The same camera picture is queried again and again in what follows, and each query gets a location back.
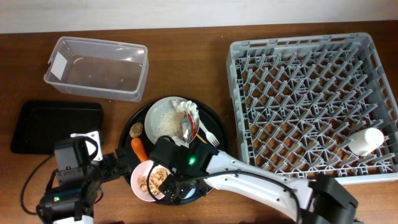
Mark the peanut shells pile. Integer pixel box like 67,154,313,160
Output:
137,168,169,196

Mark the pink bowl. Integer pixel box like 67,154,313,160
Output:
130,161,170,202

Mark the orange carrot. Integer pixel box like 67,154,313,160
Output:
131,138,149,162

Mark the red foil snack wrapper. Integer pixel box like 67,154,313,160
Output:
180,113,198,143

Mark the white tissue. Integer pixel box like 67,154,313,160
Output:
172,100,199,122

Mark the white cup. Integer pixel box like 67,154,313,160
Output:
348,128,384,156

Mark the light blue cup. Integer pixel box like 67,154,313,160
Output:
178,187,196,200

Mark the white paper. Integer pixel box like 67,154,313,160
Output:
172,136,189,148

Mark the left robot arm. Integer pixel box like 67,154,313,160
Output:
36,134,131,224

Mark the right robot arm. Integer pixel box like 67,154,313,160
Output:
149,138,358,224

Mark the grey dishwasher rack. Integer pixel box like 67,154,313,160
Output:
226,32,397,184

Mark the brown round cookie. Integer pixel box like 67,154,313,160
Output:
129,123,144,139

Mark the wooden chopstick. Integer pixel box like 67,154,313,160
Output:
197,134,207,144

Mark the white plastic fork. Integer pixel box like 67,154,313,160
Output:
199,121,220,147

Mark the round black tray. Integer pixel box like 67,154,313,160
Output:
116,98,231,205

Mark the grey plate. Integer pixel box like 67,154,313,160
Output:
144,96,200,144

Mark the black rectangular tray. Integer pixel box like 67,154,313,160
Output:
10,101,104,154

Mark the clear plastic bin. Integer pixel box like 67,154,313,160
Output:
44,36,149,102

